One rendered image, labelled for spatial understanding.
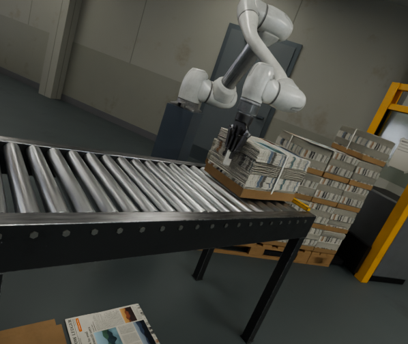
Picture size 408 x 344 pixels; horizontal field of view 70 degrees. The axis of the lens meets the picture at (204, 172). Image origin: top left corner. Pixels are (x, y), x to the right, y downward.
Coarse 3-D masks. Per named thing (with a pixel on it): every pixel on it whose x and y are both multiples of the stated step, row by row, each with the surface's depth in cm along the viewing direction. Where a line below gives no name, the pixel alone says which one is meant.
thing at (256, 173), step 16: (224, 128) 137; (224, 144) 135; (256, 144) 126; (208, 160) 142; (240, 160) 126; (256, 160) 118; (272, 160) 124; (240, 176) 125; (256, 176) 124; (272, 176) 129
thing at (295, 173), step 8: (272, 144) 148; (288, 152) 140; (296, 160) 133; (304, 160) 137; (288, 168) 133; (296, 168) 135; (304, 168) 140; (288, 176) 135; (296, 176) 139; (280, 184) 135; (288, 184) 139; (296, 184) 143; (288, 192) 141
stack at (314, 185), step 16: (304, 176) 233; (320, 176) 241; (304, 192) 239; (320, 192) 245; (336, 192) 250; (320, 208) 251; (320, 224) 258; (304, 240) 260; (256, 256) 249; (272, 256) 258; (304, 256) 267
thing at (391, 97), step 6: (396, 84) 287; (390, 90) 292; (396, 90) 286; (390, 96) 290; (396, 96) 293; (384, 102) 295; (390, 102) 290; (396, 102) 292; (384, 108) 293; (378, 114) 298; (384, 114) 293; (378, 120) 297; (384, 120) 297; (372, 126) 301; (378, 126) 298; (372, 132) 300; (378, 132) 301
